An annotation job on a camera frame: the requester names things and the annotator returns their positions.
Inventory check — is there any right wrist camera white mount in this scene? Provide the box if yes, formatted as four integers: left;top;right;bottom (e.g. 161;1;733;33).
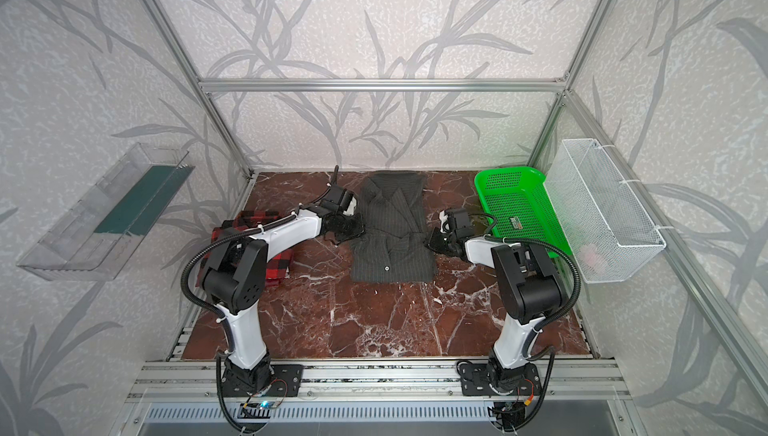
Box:
439;209;456;233

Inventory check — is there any aluminium horizontal frame bar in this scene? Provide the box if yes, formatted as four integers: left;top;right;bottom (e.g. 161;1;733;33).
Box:
199;78;565;94

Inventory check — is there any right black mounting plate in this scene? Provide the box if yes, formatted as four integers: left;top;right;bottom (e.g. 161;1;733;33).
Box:
456;360;542;397

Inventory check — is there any green plastic basket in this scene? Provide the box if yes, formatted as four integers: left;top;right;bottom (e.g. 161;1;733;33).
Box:
474;166;572;256

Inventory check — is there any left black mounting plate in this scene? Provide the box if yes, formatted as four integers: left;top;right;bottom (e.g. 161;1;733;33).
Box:
221;364;304;398

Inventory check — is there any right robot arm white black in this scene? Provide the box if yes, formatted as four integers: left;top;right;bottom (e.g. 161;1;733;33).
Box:
426;208;567;401

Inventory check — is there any red black plaid folded shirt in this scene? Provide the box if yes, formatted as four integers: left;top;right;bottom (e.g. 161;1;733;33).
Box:
210;210;294;288

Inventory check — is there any white wire mesh basket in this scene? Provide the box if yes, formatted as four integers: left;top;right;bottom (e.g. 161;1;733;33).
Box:
544;138;666;284

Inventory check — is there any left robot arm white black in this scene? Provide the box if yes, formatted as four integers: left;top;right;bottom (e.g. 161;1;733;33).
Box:
200;183;364;394

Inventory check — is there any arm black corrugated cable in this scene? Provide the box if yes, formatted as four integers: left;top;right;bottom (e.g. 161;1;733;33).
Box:
179;164;340;434
470;212;582;431

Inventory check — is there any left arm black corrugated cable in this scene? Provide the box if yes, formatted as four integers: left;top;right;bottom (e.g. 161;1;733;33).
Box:
179;164;340;434

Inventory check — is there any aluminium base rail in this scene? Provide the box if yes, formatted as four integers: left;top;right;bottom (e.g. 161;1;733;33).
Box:
126;358;631;403

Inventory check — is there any grey pinstriped long sleeve shirt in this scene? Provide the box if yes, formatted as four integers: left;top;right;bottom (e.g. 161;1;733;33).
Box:
350;171;437;283

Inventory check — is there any clear plastic wall tray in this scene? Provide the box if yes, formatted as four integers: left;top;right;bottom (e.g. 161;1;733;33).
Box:
17;143;194;281

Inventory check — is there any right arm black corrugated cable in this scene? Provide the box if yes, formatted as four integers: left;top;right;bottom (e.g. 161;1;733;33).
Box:
470;212;582;431

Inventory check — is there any black mounting plate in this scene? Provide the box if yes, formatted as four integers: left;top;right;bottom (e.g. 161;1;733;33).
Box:
456;360;542;397
221;364;304;398

